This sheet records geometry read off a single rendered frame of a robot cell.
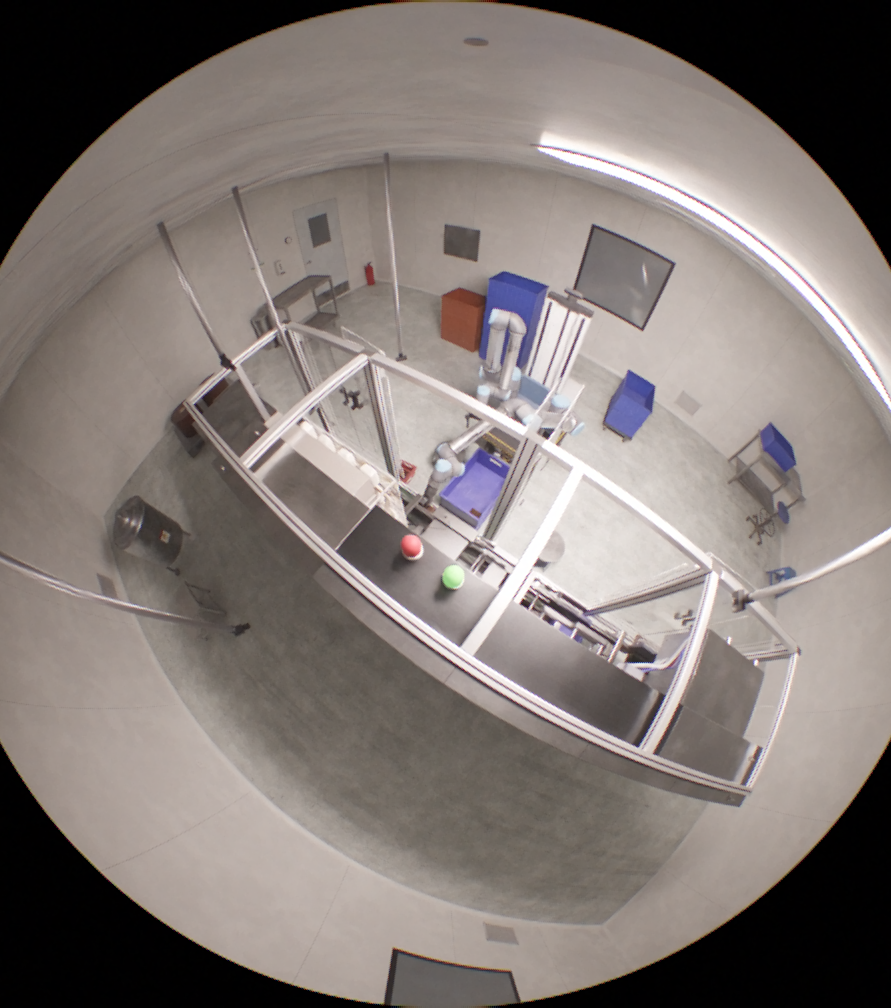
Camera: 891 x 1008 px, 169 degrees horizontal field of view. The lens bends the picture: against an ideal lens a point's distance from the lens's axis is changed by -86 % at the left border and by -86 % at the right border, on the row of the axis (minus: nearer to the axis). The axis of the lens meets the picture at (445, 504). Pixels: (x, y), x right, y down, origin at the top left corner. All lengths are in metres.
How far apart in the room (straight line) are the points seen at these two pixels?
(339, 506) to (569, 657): 0.89
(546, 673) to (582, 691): 0.14
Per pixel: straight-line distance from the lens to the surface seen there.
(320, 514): 1.05
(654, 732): 1.16
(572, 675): 0.99
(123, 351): 5.19
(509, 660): 0.92
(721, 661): 1.50
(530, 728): 0.93
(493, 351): 2.37
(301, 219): 5.96
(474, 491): 2.72
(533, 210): 4.92
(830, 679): 4.80
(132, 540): 3.32
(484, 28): 0.17
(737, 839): 4.78
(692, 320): 4.74
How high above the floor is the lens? 2.61
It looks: 65 degrees down
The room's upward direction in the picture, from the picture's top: 4 degrees clockwise
